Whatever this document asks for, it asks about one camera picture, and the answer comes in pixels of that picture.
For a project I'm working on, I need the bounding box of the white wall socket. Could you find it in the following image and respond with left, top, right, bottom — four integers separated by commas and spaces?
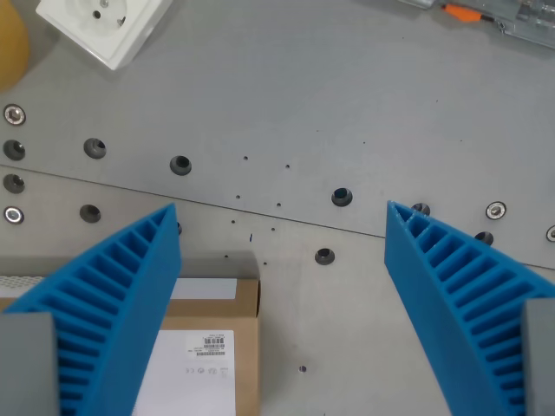
35, 0, 173, 72

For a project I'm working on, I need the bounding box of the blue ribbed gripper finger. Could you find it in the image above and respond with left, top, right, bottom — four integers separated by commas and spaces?
0, 202, 182, 416
383, 199, 555, 416

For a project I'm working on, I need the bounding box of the metal rail with orange clip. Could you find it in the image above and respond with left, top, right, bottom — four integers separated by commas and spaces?
396, 0, 555, 49

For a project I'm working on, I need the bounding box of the yellow rounded object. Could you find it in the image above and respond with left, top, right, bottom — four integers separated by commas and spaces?
0, 0, 30, 91

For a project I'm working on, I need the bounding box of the white perforated strip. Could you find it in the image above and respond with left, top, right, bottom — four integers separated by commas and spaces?
0, 275, 44, 290

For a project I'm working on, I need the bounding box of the brown cardboard box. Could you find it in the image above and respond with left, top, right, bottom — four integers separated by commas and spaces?
0, 278, 262, 416

